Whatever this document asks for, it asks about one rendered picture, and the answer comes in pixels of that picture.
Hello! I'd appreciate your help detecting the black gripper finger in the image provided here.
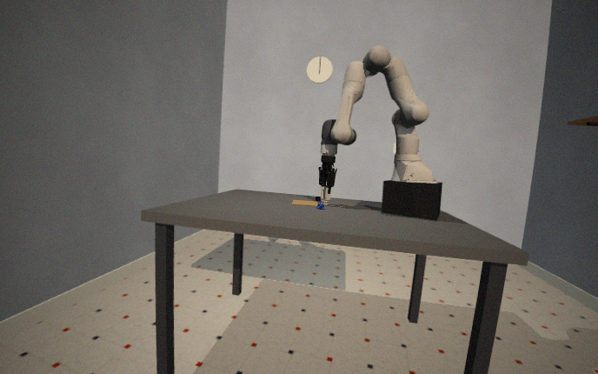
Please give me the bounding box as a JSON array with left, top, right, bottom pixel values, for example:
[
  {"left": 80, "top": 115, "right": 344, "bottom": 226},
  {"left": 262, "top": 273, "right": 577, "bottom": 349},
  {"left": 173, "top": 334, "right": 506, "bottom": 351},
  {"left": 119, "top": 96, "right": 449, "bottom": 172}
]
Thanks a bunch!
[
  {"left": 325, "top": 165, "right": 337, "bottom": 200},
  {"left": 319, "top": 166, "right": 327, "bottom": 198}
]

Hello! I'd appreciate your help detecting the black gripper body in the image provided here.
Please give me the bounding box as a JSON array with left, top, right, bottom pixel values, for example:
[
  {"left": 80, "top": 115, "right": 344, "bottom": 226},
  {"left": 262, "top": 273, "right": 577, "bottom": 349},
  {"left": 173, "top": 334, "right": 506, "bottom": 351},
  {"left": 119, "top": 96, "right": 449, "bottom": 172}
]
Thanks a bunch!
[{"left": 321, "top": 155, "right": 336, "bottom": 173}]

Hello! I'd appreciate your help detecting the orange flat mat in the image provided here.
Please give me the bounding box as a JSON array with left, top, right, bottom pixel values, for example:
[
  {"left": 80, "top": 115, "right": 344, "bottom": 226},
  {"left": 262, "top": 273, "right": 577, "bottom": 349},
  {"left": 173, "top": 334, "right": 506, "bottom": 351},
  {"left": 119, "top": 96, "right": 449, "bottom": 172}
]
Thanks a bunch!
[{"left": 292, "top": 200, "right": 318, "bottom": 206}]

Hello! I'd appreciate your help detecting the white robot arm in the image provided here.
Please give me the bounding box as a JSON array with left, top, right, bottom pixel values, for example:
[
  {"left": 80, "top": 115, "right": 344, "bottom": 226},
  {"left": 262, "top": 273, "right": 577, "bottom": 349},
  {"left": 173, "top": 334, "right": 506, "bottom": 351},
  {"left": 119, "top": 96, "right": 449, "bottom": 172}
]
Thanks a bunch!
[{"left": 321, "top": 45, "right": 438, "bottom": 184}]

